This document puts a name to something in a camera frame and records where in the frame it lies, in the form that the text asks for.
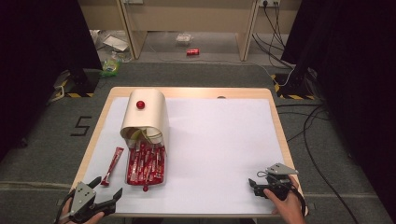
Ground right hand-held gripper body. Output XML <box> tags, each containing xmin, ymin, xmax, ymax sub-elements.
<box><xmin>257</xmin><ymin>162</ymin><xmax>300</xmax><ymax>202</ymax></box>

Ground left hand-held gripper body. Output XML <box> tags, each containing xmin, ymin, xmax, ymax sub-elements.
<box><xmin>64</xmin><ymin>181</ymin><xmax>117</xmax><ymax>224</ymax></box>

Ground single red stick packet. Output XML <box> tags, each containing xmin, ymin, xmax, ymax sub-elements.
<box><xmin>99</xmin><ymin>146</ymin><xmax>125</xmax><ymax>188</ymax></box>

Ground red snack packets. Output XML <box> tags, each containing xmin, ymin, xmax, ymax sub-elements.
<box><xmin>125</xmin><ymin>139</ymin><xmax>168</xmax><ymax>192</ymax></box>

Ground stack of red stick packets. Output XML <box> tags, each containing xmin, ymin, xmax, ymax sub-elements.
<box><xmin>127</xmin><ymin>141</ymin><xmax>166</xmax><ymax>187</ymax></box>

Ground cream storage box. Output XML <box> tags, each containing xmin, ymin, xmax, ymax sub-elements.
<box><xmin>120</xmin><ymin>88</ymin><xmax>171</xmax><ymax>150</ymax></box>

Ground person's left hand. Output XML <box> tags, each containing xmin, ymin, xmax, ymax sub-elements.
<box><xmin>58</xmin><ymin>206</ymin><xmax>106</xmax><ymax>224</ymax></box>

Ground person's right hand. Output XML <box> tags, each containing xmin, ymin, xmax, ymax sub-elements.
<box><xmin>262</xmin><ymin>175</ymin><xmax>308</xmax><ymax>218</ymax></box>

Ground white table mat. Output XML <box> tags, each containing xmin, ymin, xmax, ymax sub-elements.
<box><xmin>81</xmin><ymin>96</ymin><xmax>286</xmax><ymax>216</ymax></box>

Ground clear drawer, yellowish contents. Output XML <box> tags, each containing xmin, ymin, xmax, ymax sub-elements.
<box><xmin>121</xmin><ymin>126</ymin><xmax>164</xmax><ymax>147</ymax></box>

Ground black stand base, striped tape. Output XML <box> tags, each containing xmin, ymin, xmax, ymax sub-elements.
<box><xmin>270</xmin><ymin>68</ymin><xmax>318</xmax><ymax>101</ymax></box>
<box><xmin>49</xmin><ymin>69</ymin><xmax>101</xmax><ymax>104</ymax></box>

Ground green plastic bag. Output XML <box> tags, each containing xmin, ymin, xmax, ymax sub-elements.
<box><xmin>99</xmin><ymin>51</ymin><xmax>122</xmax><ymax>78</ymax></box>

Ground black curtain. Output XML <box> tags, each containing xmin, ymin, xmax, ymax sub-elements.
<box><xmin>280</xmin><ymin>0</ymin><xmax>396</xmax><ymax>222</ymax></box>
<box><xmin>0</xmin><ymin>0</ymin><xmax>103</xmax><ymax>162</ymax></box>

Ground white papers and plastic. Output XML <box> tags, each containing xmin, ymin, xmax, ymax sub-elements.
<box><xmin>89</xmin><ymin>29</ymin><xmax>132</xmax><ymax>62</ymax></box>

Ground clear plastic food container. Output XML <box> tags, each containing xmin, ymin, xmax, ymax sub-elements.
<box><xmin>175</xmin><ymin>33</ymin><xmax>194</xmax><ymax>47</ymax></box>

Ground light wooden desk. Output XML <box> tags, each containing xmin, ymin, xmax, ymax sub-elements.
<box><xmin>78</xmin><ymin>0</ymin><xmax>303</xmax><ymax>62</ymax></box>

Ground left hand-held gripper cable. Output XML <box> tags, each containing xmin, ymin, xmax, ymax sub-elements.
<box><xmin>54</xmin><ymin>189</ymin><xmax>77</xmax><ymax>224</ymax></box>

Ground black floor cable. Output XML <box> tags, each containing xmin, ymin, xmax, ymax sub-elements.
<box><xmin>275</xmin><ymin>103</ymin><xmax>362</xmax><ymax>224</ymax></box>

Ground black cables from socket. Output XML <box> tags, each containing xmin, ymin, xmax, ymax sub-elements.
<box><xmin>251</xmin><ymin>2</ymin><xmax>295</xmax><ymax>70</ymax></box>

